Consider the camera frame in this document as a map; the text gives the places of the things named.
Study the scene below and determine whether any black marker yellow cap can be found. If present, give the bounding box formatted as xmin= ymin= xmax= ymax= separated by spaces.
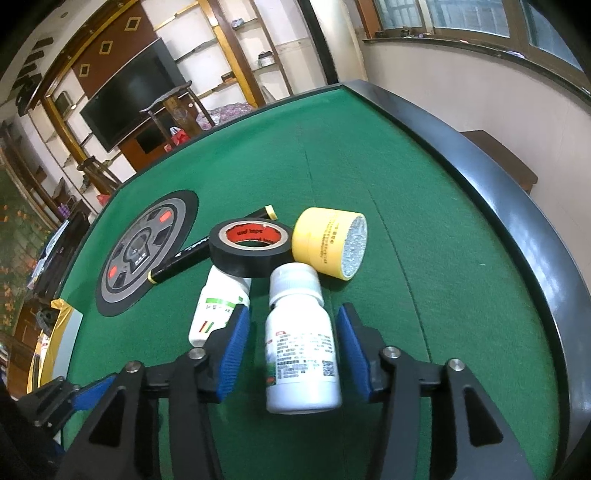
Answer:
xmin=146 ymin=205 xmax=277 ymax=285

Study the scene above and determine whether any floral wall painting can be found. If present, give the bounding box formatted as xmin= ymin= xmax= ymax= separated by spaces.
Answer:
xmin=0 ymin=168 xmax=50 ymax=333

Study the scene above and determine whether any yellow tape roll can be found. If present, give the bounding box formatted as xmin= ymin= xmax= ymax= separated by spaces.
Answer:
xmin=291 ymin=207 xmax=368 ymax=281

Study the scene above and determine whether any dark wooden chair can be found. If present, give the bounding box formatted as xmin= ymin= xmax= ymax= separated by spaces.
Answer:
xmin=139 ymin=81 xmax=215 ymax=148

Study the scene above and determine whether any white tray with gold rim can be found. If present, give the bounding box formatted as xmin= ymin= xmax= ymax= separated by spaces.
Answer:
xmin=26 ymin=299 xmax=83 ymax=394

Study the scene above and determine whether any window with metal grille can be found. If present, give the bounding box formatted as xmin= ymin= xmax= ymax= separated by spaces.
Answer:
xmin=356 ymin=0 xmax=590 ymax=91

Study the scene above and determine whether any white bottle green stripe label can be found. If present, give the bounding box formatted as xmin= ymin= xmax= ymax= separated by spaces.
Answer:
xmin=188 ymin=266 xmax=252 ymax=347

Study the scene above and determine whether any black electrical tape roll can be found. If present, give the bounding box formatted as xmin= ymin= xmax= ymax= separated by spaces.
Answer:
xmin=208 ymin=217 xmax=294 ymax=278

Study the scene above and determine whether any black flat television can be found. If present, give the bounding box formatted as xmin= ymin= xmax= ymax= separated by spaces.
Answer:
xmin=81 ymin=39 xmax=185 ymax=151

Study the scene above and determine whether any white bottle small text label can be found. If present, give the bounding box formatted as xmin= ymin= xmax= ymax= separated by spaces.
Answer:
xmin=264 ymin=262 xmax=342 ymax=415

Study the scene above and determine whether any round grey table centre console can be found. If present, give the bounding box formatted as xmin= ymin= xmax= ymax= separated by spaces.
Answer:
xmin=95 ymin=190 xmax=198 ymax=317

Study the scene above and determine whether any red plastic bag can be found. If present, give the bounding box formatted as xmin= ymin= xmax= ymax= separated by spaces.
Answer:
xmin=169 ymin=126 xmax=190 ymax=146

